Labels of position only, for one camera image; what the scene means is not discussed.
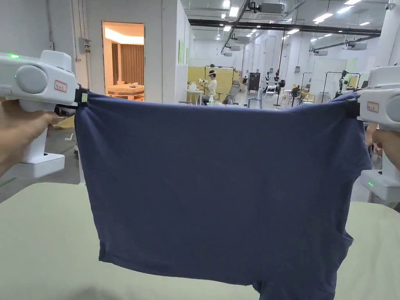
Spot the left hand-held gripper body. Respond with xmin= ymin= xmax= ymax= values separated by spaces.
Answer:
xmin=0 ymin=50 xmax=80 ymax=177

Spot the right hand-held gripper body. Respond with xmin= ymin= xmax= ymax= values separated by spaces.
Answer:
xmin=357 ymin=65 xmax=400 ymax=214

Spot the dark blue shirt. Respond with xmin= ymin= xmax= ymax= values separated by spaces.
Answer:
xmin=75 ymin=90 xmax=373 ymax=300

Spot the person's right hand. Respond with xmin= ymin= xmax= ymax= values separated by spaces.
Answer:
xmin=372 ymin=127 xmax=400 ymax=172

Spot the person's left hand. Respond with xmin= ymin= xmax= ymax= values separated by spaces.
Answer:
xmin=0 ymin=95 xmax=68 ymax=179

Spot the wooden bed with beige bedding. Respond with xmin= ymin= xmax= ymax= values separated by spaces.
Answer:
xmin=107 ymin=80 xmax=146 ymax=102

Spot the grey electrical box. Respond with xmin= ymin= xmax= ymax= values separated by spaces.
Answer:
xmin=77 ymin=37 xmax=92 ymax=54

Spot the black standing fan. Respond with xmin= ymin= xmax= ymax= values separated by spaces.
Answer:
xmin=274 ymin=79 xmax=288 ymax=108

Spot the black cabinet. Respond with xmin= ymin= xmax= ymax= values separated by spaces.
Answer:
xmin=248 ymin=71 xmax=263 ymax=93

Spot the white round table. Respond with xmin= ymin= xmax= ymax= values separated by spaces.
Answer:
xmin=184 ymin=89 xmax=204 ymax=104

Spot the bed with pale green sheet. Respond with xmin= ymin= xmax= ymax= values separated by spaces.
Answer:
xmin=0 ymin=182 xmax=400 ymax=300

